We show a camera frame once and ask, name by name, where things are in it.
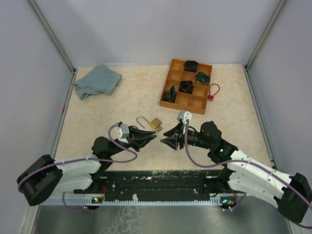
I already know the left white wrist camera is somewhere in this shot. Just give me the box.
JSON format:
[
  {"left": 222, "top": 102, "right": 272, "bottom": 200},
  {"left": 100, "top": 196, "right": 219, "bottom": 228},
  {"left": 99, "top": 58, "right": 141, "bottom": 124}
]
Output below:
[{"left": 117, "top": 124, "right": 130, "bottom": 143}]

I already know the blue folded cloth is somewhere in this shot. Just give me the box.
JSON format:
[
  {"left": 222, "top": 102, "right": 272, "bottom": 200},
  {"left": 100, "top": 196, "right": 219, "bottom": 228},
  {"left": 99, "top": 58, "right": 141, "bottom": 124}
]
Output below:
[{"left": 73, "top": 64, "right": 122, "bottom": 100}]

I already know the black red coiled strap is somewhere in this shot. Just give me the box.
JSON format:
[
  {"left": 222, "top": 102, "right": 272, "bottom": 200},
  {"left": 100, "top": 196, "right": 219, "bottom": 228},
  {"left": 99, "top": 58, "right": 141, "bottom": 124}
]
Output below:
[{"left": 179, "top": 80, "right": 195, "bottom": 94}]

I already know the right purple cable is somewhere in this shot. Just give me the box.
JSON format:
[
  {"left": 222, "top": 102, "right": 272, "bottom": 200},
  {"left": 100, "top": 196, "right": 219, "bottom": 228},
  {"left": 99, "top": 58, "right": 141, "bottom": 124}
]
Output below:
[{"left": 184, "top": 118, "right": 312, "bottom": 230}]

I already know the white toothed cable duct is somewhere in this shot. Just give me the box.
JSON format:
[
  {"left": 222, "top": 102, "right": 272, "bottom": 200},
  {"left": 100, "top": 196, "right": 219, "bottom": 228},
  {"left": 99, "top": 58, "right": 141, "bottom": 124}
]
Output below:
[{"left": 42, "top": 193, "right": 234, "bottom": 206}]

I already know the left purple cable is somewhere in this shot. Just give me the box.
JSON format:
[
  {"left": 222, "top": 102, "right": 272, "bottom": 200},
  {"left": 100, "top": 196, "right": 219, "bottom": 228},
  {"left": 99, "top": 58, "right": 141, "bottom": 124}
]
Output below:
[{"left": 17, "top": 124, "right": 138, "bottom": 213}]

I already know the red cable lock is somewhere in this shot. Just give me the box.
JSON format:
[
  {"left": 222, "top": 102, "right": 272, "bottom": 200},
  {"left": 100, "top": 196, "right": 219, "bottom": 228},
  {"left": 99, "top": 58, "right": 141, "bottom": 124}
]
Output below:
[{"left": 208, "top": 83, "right": 220, "bottom": 101}]

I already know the brass padlock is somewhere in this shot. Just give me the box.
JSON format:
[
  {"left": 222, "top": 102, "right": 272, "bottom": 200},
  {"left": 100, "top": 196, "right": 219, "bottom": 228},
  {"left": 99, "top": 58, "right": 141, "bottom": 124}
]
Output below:
[{"left": 136, "top": 116, "right": 162, "bottom": 130}]

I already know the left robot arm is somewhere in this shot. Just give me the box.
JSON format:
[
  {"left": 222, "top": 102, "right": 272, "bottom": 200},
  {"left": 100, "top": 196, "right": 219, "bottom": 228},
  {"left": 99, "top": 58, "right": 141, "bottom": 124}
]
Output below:
[{"left": 17, "top": 122, "right": 157, "bottom": 206}]

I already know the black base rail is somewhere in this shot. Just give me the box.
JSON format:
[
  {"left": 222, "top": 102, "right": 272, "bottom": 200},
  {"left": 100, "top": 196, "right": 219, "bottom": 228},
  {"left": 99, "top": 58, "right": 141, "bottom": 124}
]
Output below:
[{"left": 74, "top": 169, "right": 232, "bottom": 194}]

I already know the dark crumpled strap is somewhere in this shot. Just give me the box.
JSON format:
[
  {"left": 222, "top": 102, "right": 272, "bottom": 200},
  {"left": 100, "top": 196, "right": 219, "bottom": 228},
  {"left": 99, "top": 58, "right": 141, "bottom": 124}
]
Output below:
[{"left": 163, "top": 84, "right": 178, "bottom": 103}]

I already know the green yellow coiled strap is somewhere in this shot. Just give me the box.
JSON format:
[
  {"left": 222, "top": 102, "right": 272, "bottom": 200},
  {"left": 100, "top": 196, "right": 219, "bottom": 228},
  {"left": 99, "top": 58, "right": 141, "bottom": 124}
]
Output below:
[{"left": 195, "top": 71, "right": 211, "bottom": 85}]

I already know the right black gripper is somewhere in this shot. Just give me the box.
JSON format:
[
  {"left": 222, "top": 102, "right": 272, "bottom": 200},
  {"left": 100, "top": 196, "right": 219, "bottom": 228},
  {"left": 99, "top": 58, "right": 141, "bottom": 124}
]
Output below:
[{"left": 161, "top": 122, "right": 213, "bottom": 150}]

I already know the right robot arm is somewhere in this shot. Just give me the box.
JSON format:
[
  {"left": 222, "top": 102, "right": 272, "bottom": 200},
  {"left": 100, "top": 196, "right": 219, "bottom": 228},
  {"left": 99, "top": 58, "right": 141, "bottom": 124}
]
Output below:
[{"left": 161, "top": 120, "right": 312, "bottom": 225}]

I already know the purple cable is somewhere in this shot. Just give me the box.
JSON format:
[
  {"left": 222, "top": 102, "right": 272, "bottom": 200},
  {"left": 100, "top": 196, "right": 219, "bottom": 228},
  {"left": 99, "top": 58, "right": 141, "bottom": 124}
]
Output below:
[
  {"left": 184, "top": 118, "right": 312, "bottom": 230},
  {"left": 17, "top": 124, "right": 138, "bottom": 213}
]

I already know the wooden compartment tray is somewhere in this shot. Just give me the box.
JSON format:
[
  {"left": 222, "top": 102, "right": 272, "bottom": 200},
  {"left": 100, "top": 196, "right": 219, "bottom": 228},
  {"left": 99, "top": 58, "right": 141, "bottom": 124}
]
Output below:
[{"left": 159, "top": 59, "right": 213, "bottom": 115}]

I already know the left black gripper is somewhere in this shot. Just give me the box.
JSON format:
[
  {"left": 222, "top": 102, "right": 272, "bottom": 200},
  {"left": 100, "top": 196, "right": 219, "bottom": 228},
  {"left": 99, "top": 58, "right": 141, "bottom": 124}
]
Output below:
[{"left": 108, "top": 126, "right": 157, "bottom": 157}]

